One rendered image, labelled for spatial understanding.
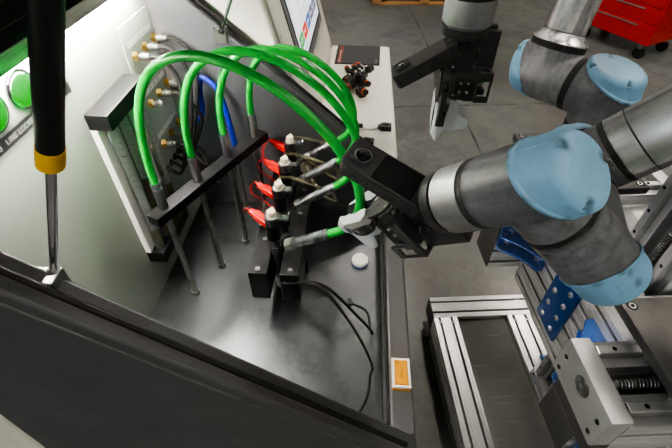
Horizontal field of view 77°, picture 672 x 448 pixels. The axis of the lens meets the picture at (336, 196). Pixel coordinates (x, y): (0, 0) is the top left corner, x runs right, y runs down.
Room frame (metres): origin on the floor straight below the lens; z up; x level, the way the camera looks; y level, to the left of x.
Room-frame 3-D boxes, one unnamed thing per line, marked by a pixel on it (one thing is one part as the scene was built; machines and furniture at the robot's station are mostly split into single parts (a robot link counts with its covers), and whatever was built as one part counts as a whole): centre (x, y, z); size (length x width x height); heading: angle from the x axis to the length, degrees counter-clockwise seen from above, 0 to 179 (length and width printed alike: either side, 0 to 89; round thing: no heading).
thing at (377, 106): (1.24, -0.07, 0.97); 0.70 x 0.22 x 0.03; 176
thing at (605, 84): (0.81, -0.56, 1.20); 0.13 x 0.12 x 0.14; 41
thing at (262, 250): (0.67, 0.11, 0.91); 0.34 x 0.10 x 0.15; 176
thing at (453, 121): (0.64, -0.20, 1.24); 0.06 x 0.03 x 0.09; 87
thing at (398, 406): (0.54, -0.12, 0.87); 0.62 x 0.04 x 0.16; 176
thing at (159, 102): (0.81, 0.37, 1.21); 0.13 x 0.03 x 0.31; 176
